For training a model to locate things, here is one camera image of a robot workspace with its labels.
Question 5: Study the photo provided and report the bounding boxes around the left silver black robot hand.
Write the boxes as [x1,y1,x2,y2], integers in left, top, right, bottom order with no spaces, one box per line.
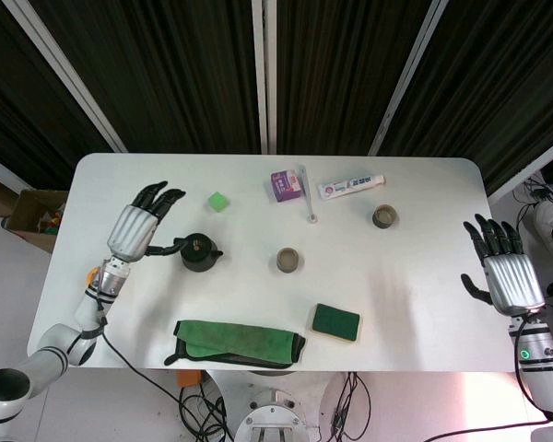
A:
[106,180,188,263]

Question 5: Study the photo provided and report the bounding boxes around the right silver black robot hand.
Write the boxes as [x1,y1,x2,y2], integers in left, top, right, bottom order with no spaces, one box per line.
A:
[460,214,547,317]

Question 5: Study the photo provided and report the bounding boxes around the black cast iron teapot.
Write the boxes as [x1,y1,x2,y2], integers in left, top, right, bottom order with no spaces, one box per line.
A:
[172,232,225,273]

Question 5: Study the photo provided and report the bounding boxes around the dark green ceramic cup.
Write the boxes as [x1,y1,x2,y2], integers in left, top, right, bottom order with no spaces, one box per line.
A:
[371,204,400,230]
[276,247,301,273]

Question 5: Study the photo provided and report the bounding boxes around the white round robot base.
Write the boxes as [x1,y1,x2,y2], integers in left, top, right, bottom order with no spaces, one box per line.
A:
[202,367,351,442]

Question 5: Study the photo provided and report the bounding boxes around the white black machine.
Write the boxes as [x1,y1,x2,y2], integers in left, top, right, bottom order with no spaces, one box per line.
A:
[532,197,553,257]

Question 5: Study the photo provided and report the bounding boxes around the green cube block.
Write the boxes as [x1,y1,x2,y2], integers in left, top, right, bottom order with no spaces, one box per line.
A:
[206,191,229,214]

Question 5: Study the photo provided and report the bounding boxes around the brown cardboard box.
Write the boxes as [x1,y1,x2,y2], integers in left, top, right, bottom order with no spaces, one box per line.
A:
[2,188,68,254]

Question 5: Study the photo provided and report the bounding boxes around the green microfibre cloth black trim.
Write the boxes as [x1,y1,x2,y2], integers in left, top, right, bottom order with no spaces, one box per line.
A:
[164,320,307,371]

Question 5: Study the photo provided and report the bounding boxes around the orange object under table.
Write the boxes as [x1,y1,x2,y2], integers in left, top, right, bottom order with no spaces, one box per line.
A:
[174,367,202,390]

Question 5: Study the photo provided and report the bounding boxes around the purple carton box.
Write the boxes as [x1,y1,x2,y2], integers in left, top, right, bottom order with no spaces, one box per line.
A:
[270,169,302,204]

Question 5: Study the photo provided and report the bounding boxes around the black pleated curtain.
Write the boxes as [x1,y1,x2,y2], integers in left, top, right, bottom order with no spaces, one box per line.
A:
[0,0,553,194]

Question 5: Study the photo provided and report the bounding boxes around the white clear toothbrush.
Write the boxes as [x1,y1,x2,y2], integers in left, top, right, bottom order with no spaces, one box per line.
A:
[298,165,319,226]

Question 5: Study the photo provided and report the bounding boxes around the green yellow scouring sponge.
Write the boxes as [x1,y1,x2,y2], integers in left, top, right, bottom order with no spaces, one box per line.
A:
[307,302,362,344]

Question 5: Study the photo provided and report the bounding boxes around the white toothpaste tube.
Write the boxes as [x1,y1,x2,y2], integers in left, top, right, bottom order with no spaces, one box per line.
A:
[316,173,387,201]

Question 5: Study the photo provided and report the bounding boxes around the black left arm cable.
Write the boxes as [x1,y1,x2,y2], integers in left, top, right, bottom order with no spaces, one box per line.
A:
[91,271,190,415]

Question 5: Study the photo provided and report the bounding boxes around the white slanted frame post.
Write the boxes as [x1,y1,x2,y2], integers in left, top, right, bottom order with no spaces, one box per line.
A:
[367,0,451,157]
[0,0,130,154]

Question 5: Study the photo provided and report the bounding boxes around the black cable bundle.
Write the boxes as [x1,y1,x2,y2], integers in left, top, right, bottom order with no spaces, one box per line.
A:
[178,386,234,442]
[330,371,373,442]

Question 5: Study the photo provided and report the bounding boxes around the white upright frame post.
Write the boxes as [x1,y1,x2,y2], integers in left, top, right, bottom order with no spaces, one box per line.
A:
[251,0,278,156]

